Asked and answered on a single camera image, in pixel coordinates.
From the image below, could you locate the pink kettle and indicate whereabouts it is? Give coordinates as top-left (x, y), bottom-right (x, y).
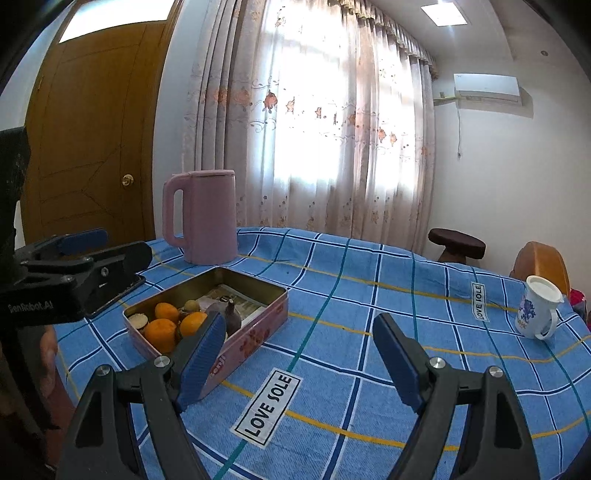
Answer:
top-left (163, 169), bottom-right (239, 266)

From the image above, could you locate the square ceiling light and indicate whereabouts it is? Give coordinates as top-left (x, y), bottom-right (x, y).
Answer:
top-left (420, 0), bottom-right (469, 26)

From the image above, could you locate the red floral pillow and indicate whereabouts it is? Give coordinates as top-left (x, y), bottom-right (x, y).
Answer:
top-left (569, 287), bottom-right (591, 324)

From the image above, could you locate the transom window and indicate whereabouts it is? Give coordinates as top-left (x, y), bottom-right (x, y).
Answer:
top-left (58, 0), bottom-right (178, 44)

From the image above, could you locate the brown wooden chair back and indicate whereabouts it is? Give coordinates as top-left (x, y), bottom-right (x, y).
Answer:
top-left (509, 241), bottom-right (571, 296)

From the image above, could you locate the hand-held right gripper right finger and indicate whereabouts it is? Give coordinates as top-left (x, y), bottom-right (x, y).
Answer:
top-left (372, 313), bottom-right (542, 480)

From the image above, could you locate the sheer floral curtain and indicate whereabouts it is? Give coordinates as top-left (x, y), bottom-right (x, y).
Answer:
top-left (182, 0), bottom-right (437, 254)

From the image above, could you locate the printed paper sheet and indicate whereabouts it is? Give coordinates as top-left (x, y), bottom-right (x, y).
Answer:
top-left (198, 284), bottom-right (269, 324)

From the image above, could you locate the dark round stool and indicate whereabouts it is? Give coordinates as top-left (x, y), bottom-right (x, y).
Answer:
top-left (427, 227), bottom-right (487, 264)

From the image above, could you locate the blue plaid tablecloth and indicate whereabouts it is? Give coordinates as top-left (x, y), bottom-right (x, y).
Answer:
top-left (53, 226), bottom-right (591, 480)

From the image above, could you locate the white mug with blue print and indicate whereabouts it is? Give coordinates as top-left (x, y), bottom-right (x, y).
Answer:
top-left (515, 275), bottom-right (565, 341)

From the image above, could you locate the white air conditioner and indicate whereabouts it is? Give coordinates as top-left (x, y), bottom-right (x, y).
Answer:
top-left (453, 73), bottom-right (522, 103)

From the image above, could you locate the wooden door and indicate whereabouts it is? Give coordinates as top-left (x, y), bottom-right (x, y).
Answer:
top-left (23, 21), bottom-right (174, 252)

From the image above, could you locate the pink tin box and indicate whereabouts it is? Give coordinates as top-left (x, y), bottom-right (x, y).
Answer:
top-left (122, 266), bottom-right (290, 401)

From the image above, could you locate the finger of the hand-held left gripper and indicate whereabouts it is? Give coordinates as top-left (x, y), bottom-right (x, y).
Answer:
top-left (21, 240), bottom-right (153, 308)
top-left (13, 227), bottom-right (109, 266)

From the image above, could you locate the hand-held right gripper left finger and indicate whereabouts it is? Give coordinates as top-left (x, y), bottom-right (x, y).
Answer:
top-left (54, 313), bottom-right (228, 480)

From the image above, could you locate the person's left forearm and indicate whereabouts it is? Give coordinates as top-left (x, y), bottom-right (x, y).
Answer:
top-left (39, 329), bottom-right (59, 384)

